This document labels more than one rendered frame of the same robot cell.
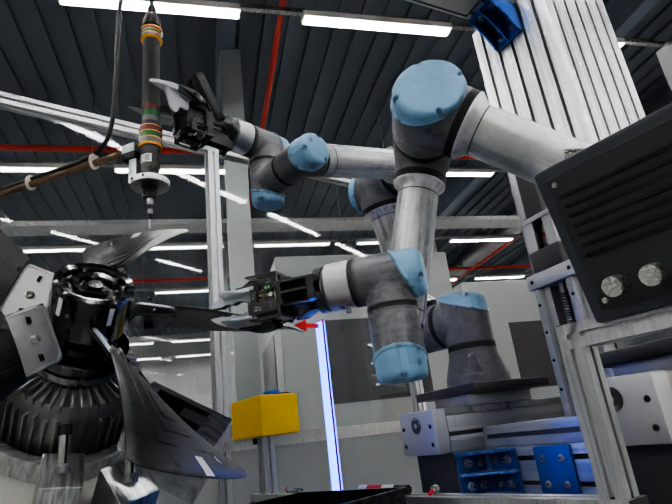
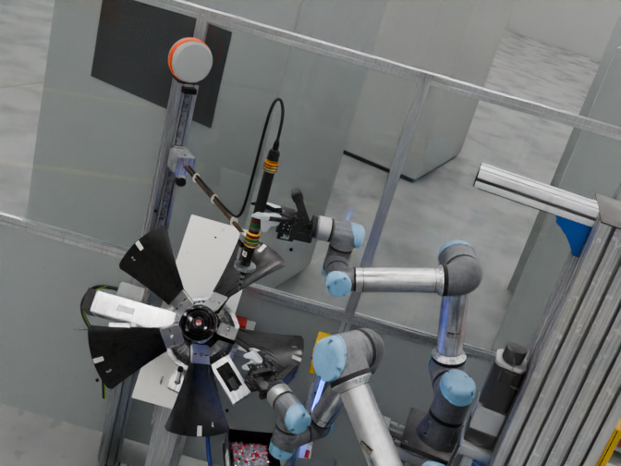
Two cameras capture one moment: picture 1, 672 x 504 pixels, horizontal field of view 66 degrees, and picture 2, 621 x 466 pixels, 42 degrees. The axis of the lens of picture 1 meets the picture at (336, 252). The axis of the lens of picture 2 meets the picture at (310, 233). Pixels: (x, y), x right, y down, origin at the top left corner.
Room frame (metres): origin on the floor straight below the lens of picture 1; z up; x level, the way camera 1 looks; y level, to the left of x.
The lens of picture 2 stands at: (-0.89, -1.17, 2.60)
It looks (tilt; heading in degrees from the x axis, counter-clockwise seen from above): 23 degrees down; 36
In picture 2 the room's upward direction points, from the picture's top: 16 degrees clockwise
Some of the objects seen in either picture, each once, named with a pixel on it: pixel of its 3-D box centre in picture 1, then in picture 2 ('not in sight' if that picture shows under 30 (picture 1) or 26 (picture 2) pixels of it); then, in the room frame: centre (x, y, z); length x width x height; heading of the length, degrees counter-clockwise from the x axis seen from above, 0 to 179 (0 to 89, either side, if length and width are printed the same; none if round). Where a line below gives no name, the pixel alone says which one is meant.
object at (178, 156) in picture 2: not in sight; (180, 161); (1.04, 0.92, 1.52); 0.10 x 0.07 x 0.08; 72
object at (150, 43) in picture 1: (151, 83); (261, 202); (0.85, 0.33, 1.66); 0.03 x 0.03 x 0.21
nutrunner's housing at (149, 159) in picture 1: (151, 95); (259, 210); (0.85, 0.33, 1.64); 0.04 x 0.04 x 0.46
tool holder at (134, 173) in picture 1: (145, 165); (246, 252); (0.85, 0.34, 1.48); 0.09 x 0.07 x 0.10; 72
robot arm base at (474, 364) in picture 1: (475, 364); (442, 424); (1.29, -0.30, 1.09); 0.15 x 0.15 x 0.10
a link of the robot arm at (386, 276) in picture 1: (388, 278); (292, 413); (0.76, -0.07, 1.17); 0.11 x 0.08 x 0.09; 74
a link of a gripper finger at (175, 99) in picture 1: (171, 98); (264, 223); (0.84, 0.28, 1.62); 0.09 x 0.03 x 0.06; 159
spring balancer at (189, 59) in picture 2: not in sight; (190, 60); (1.07, 1.01, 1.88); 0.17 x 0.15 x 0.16; 127
